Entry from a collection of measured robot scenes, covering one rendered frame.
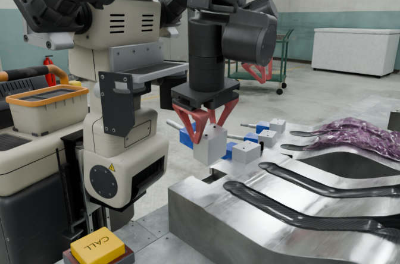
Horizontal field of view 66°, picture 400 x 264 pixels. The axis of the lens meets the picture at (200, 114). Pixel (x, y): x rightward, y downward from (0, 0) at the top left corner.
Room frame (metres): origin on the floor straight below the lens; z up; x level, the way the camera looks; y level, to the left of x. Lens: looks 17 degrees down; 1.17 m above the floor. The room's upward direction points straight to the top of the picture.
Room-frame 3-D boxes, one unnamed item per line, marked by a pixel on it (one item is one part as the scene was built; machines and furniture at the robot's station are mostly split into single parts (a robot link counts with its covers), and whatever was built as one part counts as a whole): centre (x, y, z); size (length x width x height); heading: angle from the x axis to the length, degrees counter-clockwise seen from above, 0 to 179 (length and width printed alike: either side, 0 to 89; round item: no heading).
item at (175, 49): (6.69, 0.75, 0.98); 1.00 x 0.47 x 1.95; 133
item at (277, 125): (0.87, -0.18, 0.86); 0.13 x 0.05 x 0.05; 63
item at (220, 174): (0.52, -0.02, 0.87); 0.05 x 0.05 x 0.04; 46
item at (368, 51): (6.88, -3.35, 0.47); 1.52 x 0.77 x 0.94; 43
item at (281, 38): (5.16, -0.98, 0.50); 0.98 x 0.55 x 1.01; 68
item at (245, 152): (0.62, -0.06, 0.89); 0.13 x 0.05 x 0.05; 44
